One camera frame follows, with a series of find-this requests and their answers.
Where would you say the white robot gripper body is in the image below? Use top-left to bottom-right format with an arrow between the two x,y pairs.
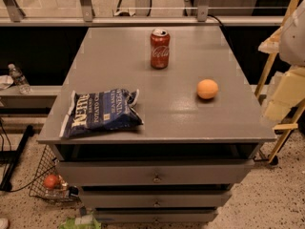
279,1 -> 305,67

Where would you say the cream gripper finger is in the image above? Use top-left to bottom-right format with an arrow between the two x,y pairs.
262,66 -> 305,122

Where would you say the blue potato chip bag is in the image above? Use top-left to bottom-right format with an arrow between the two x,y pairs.
59,89 -> 143,138

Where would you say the orange ball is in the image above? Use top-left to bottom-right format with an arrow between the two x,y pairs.
196,79 -> 218,99

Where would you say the red cola can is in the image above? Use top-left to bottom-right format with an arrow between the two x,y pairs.
151,28 -> 171,69

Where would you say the grey drawer cabinet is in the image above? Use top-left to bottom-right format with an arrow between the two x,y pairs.
39,27 -> 275,223

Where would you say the green white package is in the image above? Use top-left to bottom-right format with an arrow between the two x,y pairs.
58,215 -> 101,229

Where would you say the red apple in basket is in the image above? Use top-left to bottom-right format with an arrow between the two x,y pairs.
44,175 -> 59,189

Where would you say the clear plastic water bottle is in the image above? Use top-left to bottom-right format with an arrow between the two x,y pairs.
8,64 -> 31,94

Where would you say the black floor stand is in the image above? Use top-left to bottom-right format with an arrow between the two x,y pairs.
0,125 -> 34,192

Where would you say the black cable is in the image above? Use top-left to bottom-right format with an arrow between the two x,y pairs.
208,13 -> 236,55

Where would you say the black wire basket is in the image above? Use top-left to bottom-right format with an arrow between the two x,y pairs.
29,146 -> 79,203

